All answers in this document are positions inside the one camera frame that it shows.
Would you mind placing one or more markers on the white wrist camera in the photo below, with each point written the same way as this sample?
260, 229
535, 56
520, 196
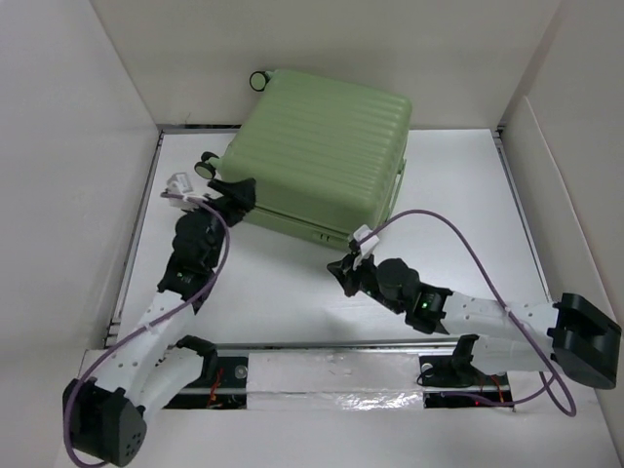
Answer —
178, 188
362, 243

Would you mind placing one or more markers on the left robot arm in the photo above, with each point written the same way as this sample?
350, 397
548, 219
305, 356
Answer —
105, 411

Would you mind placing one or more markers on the metal mounting rail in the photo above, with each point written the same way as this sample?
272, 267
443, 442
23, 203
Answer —
343, 377

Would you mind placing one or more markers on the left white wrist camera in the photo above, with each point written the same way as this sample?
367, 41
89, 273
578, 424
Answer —
178, 188

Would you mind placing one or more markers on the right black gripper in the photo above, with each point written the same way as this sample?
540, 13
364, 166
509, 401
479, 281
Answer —
346, 274

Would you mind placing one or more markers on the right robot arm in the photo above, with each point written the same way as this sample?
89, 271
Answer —
570, 335

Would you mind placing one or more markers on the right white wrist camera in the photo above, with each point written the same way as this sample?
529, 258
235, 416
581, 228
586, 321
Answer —
362, 243

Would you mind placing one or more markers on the green hard-shell suitcase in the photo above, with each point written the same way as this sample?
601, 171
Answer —
327, 156

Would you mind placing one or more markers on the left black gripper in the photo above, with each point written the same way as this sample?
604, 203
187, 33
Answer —
235, 202

